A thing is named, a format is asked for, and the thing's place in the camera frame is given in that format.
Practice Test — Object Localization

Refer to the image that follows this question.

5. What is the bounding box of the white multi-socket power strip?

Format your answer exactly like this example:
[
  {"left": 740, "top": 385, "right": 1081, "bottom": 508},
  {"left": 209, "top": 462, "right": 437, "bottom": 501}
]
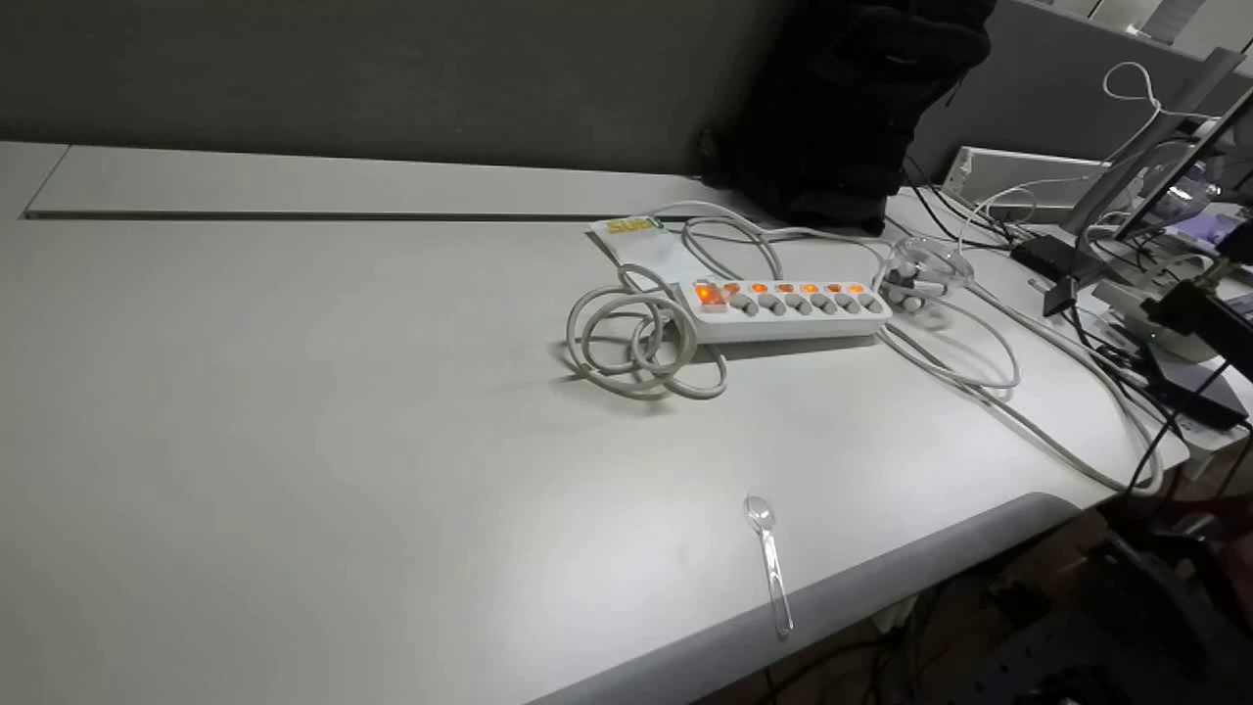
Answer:
[{"left": 676, "top": 279, "right": 892, "bottom": 346}]

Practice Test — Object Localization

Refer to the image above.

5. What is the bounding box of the clear plastic packaging bag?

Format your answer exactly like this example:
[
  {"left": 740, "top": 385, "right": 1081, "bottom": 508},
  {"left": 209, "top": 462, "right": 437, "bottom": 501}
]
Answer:
[{"left": 586, "top": 215, "right": 692, "bottom": 283}]

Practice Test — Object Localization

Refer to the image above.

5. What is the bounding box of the clear plastic spoon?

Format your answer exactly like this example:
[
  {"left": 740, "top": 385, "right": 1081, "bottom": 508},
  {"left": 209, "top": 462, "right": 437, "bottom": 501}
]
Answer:
[{"left": 744, "top": 496, "right": 796, "bottom": 642}]

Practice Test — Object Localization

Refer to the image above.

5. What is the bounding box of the coiled grey power cord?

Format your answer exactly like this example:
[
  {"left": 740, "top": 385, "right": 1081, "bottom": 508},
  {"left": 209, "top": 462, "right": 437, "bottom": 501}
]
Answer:
[{"left": 555, "top": 264, "right": 732, "bottom": 402}]

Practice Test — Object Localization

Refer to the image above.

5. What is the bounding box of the white cable across table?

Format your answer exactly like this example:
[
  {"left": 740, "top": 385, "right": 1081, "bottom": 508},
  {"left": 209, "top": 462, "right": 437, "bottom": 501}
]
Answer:
[{"left": 676, "top": 200, "right": 1168, "bottom": 496}]

